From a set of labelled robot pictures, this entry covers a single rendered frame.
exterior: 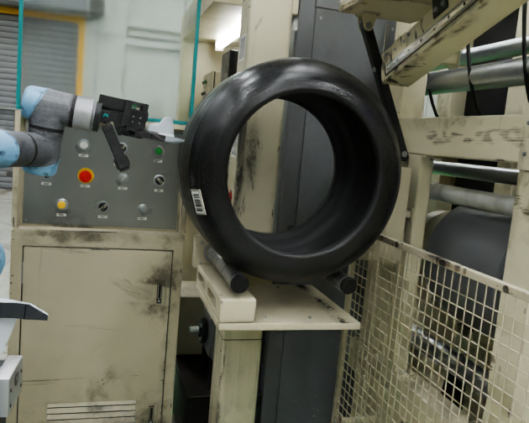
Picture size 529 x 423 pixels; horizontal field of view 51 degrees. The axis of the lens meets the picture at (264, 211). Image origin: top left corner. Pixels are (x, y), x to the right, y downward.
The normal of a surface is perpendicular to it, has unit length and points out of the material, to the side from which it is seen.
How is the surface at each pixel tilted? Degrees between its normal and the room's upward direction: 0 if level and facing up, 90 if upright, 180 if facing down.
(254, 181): 90
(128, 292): 90
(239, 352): 90
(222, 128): 86
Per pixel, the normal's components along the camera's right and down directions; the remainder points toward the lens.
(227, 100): -0.34, -0.37
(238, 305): 0.27, 0.14
